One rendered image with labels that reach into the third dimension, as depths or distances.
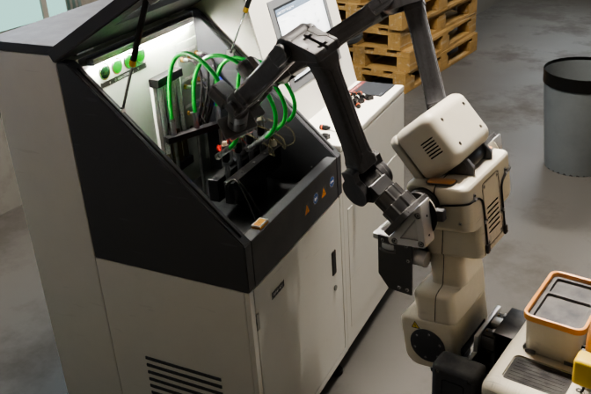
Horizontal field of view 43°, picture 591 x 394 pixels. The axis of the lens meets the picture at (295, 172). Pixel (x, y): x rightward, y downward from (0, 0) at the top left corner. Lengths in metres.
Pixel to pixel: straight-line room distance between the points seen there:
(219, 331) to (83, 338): 0.62
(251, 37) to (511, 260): 1.87
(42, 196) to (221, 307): 0.70
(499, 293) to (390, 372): 0.76
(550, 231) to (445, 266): 2.21
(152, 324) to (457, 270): 1.06
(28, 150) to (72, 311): 0.61
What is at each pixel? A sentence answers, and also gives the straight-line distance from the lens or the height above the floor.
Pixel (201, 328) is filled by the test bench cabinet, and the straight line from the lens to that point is 2.44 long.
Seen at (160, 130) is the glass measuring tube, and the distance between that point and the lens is 2.65.
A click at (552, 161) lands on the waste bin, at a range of 4.86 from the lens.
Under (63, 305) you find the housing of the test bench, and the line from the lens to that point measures 2.81.
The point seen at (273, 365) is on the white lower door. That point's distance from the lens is 2.52.
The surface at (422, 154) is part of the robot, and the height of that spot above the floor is 1.29.
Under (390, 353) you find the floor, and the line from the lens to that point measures 3.27.
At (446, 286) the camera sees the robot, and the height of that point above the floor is 0.91.
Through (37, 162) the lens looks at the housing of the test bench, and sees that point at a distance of 2.54.
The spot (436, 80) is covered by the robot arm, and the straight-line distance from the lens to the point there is 2.17.
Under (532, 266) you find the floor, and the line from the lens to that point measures 3.90.
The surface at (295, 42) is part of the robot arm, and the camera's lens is 1.69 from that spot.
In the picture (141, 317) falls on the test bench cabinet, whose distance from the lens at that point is 2.58.
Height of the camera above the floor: 2.05
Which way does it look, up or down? 25 degrees down
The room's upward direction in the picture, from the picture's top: 4 degrees counter-clockwise
